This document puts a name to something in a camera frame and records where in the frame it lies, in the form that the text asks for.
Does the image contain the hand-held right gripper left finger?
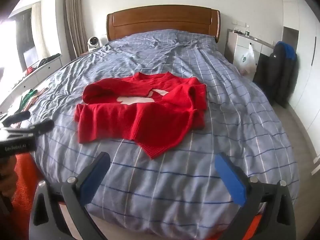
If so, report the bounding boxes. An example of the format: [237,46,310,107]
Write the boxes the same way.
[29,152,111,240]

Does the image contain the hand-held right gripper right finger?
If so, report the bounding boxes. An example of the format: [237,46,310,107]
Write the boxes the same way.
[214,152,297,240]

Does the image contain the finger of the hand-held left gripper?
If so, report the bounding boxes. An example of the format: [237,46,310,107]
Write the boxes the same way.
[2,111,31,127]
[25,119,55,137]

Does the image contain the red knitted sweater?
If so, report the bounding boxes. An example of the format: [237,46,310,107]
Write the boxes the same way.
[74,72,207,159]

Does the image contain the black clothes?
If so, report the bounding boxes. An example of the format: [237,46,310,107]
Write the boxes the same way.
[37,53,61,68]

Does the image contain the person's left hand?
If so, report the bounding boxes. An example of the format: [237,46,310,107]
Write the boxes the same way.
[0,154,18,213]

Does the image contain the green cloth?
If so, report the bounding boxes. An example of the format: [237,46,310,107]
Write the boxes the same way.
[21,89,38,110]

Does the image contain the orange rug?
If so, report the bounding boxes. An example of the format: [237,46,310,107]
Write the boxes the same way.
[11,152,48,221]

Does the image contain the pink cloth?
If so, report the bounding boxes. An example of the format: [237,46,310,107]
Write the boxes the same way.
[25,87,49,110]

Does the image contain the blue checked duvet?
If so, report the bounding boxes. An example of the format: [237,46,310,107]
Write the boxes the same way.
[19,29,300,239]

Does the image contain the white window cabinet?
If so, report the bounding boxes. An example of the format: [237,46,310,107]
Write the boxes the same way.
[0,54,63,107]

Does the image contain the white sheer curtain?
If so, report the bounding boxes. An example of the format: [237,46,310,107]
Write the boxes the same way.
[31,2,48,61]

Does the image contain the white table fan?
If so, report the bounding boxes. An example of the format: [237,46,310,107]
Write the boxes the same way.
[87,36,101,52]

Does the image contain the brown curtain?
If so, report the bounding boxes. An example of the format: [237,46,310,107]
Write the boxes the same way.
[64,0,88,58]

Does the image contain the black and blue jacket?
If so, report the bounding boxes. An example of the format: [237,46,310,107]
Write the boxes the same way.
[252,41,298,108]

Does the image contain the white plastic bag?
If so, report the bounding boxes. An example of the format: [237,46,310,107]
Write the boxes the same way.
[237,44,256,75]

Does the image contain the white wardrobe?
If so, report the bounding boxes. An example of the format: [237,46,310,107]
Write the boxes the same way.
[281,0,320,176]

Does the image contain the white dresser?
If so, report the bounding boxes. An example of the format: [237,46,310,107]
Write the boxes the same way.
[224,29,275,80]

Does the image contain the wooden headboard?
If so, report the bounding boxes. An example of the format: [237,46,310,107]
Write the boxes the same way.
[106,5,221,44]

